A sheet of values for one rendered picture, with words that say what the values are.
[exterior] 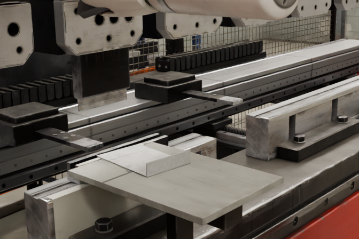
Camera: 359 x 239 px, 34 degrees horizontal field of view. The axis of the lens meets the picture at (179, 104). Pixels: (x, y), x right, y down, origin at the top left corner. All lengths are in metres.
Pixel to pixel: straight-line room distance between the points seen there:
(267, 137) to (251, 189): 0.48
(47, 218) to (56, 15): 0.29
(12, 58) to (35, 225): 0.27
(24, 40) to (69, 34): 0.07
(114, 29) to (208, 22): 0.22
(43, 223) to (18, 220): 2.31
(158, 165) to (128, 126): 0.47
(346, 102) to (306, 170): 0.38
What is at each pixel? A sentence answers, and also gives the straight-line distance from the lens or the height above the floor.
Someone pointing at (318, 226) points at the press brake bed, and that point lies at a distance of 1.30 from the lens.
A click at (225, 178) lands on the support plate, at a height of 1.00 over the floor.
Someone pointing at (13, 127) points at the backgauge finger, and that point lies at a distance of 1.09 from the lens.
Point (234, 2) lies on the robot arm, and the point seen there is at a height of 1.26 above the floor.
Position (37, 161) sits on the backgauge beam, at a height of 0.92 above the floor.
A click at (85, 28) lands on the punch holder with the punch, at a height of 1.21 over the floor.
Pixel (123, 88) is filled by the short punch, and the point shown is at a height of 1.10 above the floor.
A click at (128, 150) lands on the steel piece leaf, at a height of 1.00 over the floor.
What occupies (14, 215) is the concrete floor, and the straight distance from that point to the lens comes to 3.29.
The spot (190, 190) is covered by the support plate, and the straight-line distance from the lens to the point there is 0.81.
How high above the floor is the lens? 1.31
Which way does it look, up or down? 14 degrees down
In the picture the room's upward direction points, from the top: 1 degrees counter-clockwise
